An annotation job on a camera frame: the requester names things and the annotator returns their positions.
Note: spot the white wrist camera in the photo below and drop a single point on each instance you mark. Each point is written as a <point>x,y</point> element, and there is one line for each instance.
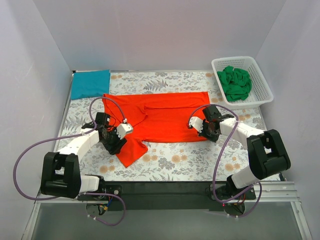
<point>196,123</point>
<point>123,129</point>

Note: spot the folded teal t shirt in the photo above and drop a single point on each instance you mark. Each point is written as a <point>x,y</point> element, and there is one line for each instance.
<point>89,84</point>

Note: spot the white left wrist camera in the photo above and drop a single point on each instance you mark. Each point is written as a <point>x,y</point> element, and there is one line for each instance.
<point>123,129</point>

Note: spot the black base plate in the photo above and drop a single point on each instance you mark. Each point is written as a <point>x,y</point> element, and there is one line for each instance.
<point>166,195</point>

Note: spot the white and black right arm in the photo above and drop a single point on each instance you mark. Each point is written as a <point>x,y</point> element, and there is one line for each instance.
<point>267,155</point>

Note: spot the white plastic basket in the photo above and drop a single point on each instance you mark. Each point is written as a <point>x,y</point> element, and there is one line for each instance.
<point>260,92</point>

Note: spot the orange t shirt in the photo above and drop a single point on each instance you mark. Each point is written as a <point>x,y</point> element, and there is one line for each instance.
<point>155,118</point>

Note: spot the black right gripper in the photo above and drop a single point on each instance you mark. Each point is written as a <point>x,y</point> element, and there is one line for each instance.
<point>204,132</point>

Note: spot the crumpled green t shirt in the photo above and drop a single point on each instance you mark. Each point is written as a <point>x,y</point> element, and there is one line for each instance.
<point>236,83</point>

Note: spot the aluminium frame rail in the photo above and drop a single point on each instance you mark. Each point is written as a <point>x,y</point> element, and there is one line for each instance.
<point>272,191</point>

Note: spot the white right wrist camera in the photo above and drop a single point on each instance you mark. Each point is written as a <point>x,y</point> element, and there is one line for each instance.
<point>196,123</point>

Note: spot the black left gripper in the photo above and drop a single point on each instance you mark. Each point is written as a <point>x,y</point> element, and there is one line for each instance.
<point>116,145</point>

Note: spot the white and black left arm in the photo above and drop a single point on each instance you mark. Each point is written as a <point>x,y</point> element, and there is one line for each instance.
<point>61,174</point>

